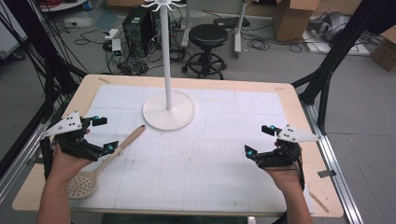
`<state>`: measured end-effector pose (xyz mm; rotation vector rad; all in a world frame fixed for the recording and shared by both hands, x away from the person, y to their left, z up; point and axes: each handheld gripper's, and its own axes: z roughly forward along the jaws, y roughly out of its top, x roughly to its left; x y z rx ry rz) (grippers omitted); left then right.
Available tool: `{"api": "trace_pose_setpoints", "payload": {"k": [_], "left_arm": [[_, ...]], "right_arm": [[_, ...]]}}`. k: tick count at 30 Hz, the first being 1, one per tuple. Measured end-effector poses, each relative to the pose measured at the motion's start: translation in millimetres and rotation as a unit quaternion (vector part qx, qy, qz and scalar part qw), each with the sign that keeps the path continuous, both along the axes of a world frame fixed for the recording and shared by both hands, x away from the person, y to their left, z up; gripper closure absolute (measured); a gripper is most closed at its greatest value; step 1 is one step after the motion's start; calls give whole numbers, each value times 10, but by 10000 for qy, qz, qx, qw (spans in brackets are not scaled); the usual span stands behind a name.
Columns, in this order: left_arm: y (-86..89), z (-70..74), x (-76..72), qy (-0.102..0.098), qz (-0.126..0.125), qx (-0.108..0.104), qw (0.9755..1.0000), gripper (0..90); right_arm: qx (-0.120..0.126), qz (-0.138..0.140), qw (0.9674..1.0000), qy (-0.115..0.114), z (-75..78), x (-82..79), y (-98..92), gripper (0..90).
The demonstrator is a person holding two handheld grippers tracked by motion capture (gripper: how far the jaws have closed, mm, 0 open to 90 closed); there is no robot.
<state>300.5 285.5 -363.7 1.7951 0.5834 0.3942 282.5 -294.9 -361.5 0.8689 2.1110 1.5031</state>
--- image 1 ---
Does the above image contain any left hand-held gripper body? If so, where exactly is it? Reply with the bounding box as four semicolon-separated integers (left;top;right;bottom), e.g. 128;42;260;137
42;110;106;162

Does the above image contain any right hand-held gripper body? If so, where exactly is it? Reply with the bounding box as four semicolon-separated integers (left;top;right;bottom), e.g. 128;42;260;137
254;124;322;169

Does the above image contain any person's right hand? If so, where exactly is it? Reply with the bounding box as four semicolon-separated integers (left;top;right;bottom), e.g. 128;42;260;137
263;139;304;195

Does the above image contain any person's left hand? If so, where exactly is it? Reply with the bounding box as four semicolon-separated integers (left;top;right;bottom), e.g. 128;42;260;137
49;128;94;186

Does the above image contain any wooden slotted spoon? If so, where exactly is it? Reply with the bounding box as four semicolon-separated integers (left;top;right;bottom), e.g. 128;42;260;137
66;124;147;200

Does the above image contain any white grid mat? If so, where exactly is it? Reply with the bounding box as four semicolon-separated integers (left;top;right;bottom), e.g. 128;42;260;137
68;84;316;217

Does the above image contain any grey tape strip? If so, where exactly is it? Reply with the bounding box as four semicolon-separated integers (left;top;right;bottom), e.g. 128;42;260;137
317;169;337;179

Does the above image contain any thin wooden stick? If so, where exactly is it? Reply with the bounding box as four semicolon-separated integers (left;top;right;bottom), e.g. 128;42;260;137
307;190;330;215

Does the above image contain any white hook stand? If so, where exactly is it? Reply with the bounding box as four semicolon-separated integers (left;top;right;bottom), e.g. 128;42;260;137
140;0;197;132

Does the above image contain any white power adapter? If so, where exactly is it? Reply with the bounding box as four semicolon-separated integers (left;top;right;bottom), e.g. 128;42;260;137
110;38;123;57

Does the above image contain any white power strip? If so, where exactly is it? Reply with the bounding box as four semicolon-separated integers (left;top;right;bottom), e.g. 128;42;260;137
104;28;120;42

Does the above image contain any black computer tower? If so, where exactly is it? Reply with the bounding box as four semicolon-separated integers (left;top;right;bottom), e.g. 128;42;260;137
121;5;157;59

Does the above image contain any white stand leg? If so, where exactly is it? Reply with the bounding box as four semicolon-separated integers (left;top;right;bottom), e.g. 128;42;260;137
233;0;250;60
180;0;193;49

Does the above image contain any black round stool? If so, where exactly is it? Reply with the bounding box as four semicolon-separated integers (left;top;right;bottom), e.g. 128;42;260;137
181;23;230;81

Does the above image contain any large cardboard box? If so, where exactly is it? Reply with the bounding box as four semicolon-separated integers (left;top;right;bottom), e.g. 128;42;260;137
272;0;321;43

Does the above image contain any black flat device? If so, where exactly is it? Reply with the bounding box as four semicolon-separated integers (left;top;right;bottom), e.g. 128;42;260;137
213;16;251;29

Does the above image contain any grey bag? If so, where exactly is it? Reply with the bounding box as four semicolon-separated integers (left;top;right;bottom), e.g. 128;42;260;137
307;11;352;43

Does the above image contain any small cardboard box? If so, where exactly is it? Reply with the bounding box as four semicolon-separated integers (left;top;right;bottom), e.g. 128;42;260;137
369;25;396;74

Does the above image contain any aluminium rail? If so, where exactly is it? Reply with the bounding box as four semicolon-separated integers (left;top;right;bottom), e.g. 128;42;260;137
299;94;365;224
0;102;68;204

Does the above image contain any black metal frame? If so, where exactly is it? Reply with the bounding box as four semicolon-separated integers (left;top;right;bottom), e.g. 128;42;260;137
290;0;396;136
0;0;90;180

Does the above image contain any black coiled floor cable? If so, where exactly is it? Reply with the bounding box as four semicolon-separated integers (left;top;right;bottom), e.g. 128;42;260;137
247;32;304;54

